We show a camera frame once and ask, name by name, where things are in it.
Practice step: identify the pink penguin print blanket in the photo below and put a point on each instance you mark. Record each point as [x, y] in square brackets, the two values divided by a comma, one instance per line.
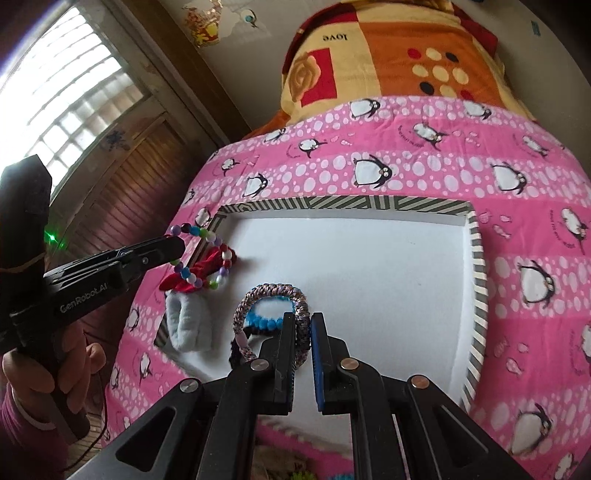
[531, 240]

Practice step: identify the small blue wall sticker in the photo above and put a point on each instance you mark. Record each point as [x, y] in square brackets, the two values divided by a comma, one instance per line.
[535, 27]

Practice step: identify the person's left forearm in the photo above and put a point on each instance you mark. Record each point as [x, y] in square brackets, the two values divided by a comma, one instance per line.
[27, 447]

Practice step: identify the wooden wall panel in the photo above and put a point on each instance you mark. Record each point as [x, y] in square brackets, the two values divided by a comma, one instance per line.
[152, 175]

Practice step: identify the small bird wall sticker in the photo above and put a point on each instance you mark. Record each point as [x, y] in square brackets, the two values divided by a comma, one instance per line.
[249, 18]

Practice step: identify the orange patterned folded quilt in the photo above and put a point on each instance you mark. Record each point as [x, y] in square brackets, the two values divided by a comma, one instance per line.
[392, 55]

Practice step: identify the person's left hand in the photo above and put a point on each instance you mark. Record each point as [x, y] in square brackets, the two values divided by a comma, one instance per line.
[27, 383]

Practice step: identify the dark snowflake sticker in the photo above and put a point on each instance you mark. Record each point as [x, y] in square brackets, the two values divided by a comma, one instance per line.
[116, 141]

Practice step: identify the window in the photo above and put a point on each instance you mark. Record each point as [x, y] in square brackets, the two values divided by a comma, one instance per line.
[69, 92]

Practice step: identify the red scrunchie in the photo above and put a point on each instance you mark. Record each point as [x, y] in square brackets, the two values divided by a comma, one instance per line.
[210, 264]

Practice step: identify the light blue scrunchie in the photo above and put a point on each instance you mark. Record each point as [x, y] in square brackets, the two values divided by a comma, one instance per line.
[194, 333]

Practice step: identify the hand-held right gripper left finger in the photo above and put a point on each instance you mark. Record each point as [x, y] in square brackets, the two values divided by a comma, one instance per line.
[286, 355]

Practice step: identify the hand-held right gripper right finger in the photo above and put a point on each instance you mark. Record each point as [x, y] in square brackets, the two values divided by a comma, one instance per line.
[317, 360]

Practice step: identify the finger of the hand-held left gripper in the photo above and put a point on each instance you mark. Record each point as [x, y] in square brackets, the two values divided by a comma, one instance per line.
[152, 242]
[157, 258]

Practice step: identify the cartoon wall sticker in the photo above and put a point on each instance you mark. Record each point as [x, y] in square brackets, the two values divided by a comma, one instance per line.
[203, 25]

